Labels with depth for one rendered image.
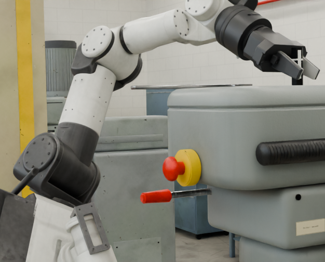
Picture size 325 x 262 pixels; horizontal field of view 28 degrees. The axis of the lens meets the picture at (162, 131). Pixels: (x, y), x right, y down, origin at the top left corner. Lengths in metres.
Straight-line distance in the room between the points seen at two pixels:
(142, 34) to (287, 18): 6.62
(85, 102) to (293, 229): 0.54
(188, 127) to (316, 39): 6.51
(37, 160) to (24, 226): 0.15
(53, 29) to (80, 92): 9.15
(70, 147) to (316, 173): 0.52
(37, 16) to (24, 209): 1.65
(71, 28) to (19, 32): 7.88
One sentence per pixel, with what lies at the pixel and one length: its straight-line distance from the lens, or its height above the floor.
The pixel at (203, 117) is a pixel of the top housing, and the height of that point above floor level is 1.84.
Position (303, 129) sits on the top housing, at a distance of 1.03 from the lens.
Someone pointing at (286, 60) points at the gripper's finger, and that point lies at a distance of 1.17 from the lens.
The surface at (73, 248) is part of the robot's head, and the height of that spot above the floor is 1.61.
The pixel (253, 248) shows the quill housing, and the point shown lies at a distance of 1.18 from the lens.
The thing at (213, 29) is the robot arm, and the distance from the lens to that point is 1.29.
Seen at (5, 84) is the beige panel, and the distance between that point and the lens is 2.72.
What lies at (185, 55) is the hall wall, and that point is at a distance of 9.96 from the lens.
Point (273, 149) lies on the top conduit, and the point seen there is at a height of 1.80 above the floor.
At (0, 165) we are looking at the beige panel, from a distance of 2.73.
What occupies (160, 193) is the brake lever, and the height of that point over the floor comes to 1.71.
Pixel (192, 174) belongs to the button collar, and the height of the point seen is 1.75.
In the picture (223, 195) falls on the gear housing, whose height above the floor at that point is 1.70.
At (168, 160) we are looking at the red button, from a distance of 1.04.
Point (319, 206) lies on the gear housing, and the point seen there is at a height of 1.70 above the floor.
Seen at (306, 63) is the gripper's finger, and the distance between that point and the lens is 1.21.
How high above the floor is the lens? 1.88
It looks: 3 degrees down
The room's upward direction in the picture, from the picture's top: 1 degrees counter-clockwise
